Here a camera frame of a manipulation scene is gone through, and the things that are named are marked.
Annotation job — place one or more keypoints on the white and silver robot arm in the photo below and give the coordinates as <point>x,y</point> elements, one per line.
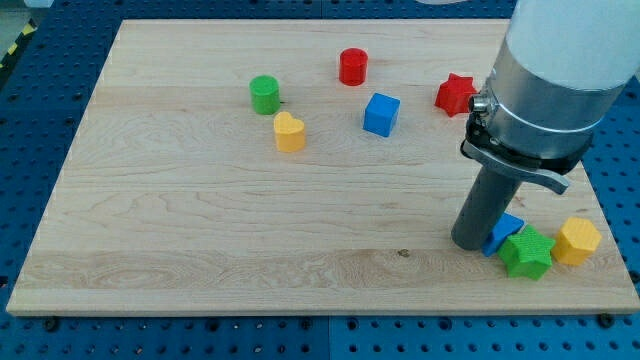
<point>560,67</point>

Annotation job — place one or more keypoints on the yellow heart block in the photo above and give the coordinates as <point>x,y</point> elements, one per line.
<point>290,132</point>

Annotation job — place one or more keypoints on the blue triangle block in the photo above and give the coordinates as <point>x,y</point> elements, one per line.
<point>506,226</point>

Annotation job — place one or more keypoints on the blue cube block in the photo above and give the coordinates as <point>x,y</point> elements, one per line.
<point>381,114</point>

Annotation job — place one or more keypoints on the wooden board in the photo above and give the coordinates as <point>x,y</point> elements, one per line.
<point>174,200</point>

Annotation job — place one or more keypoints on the green cylinder block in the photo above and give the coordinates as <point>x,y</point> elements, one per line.
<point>264,92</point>

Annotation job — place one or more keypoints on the red cylinder block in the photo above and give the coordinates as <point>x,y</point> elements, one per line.
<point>353,66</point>

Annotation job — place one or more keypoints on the red star block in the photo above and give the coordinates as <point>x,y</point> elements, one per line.
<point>453,95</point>

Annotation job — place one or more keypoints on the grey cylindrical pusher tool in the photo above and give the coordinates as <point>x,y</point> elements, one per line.
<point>486,202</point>

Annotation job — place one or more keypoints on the green star block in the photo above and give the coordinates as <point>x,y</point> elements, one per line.
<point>527,254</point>

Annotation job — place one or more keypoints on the yellow hexagon block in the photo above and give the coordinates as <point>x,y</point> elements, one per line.
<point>576,240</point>

